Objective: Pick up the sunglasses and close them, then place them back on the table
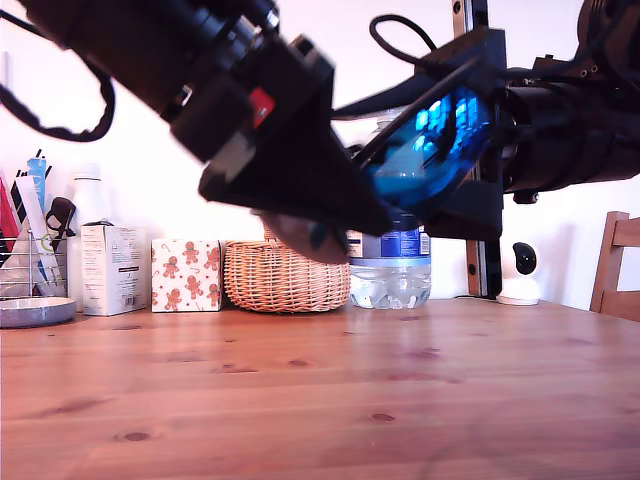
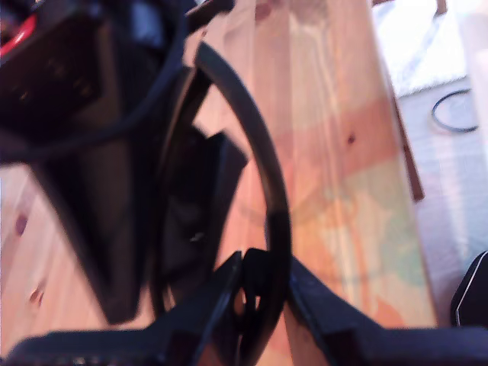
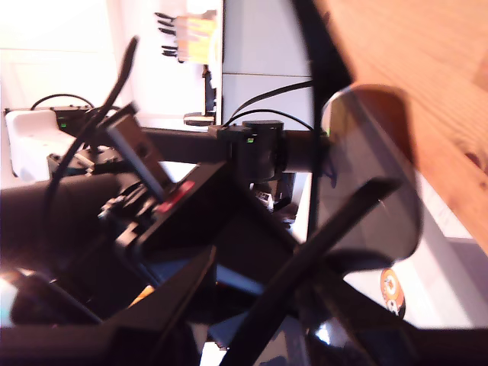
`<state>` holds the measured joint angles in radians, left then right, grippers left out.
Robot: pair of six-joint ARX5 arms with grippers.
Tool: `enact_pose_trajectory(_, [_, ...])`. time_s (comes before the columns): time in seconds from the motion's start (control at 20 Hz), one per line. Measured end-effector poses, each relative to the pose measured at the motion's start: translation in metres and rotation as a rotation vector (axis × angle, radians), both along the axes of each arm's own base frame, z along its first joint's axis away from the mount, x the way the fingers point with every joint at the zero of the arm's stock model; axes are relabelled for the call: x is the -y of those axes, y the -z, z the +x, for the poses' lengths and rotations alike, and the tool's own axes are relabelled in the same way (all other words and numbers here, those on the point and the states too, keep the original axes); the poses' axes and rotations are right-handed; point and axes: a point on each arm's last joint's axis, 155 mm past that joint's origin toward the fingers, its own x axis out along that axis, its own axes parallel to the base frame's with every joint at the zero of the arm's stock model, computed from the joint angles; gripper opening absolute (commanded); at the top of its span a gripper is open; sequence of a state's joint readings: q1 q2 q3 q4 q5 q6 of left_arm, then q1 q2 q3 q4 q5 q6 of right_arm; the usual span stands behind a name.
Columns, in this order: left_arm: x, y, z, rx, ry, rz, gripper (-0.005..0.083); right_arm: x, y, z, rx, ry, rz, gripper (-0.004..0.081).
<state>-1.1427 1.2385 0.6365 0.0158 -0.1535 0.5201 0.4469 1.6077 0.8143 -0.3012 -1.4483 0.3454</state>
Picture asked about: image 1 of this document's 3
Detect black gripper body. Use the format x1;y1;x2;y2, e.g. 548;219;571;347
452;0;561;300
162;19;309;176

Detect black sunglasses blue mirrored lenses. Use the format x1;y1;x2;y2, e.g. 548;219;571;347
252;55;499;265

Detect large clear water bottle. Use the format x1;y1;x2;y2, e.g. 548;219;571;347
347;117;432;310

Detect wooden chair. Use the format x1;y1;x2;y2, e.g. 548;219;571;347
588;210;640;324

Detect gingerbread print tissue box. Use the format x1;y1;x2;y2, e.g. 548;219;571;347
150;238;224;314

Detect white bottle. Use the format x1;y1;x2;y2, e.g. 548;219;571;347
66;161;112;314

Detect black clip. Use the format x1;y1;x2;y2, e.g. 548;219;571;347
43;196;78;249

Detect blue sachet stick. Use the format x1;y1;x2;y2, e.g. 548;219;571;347
26;147;54;201

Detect white printed carton box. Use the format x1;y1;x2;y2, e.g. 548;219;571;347
80;222;147;318

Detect red packet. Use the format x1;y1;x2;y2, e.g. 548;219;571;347
0;167;22;254

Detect grey round plate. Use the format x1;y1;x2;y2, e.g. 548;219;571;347
0;296;78;330

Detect small white round camera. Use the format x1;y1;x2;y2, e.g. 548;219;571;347
499;240;542;307

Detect looped black cable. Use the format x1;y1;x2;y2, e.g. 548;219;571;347
368;13;444;69

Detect wicker basket with handle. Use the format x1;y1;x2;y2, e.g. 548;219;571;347
223;227;352;314

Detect thick braided black cable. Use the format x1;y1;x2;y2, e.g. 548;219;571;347
0;49;117;144

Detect thin black cable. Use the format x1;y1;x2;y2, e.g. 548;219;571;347
0;8;39;39

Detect metal wire rack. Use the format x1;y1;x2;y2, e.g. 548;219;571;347
0;228;69;301

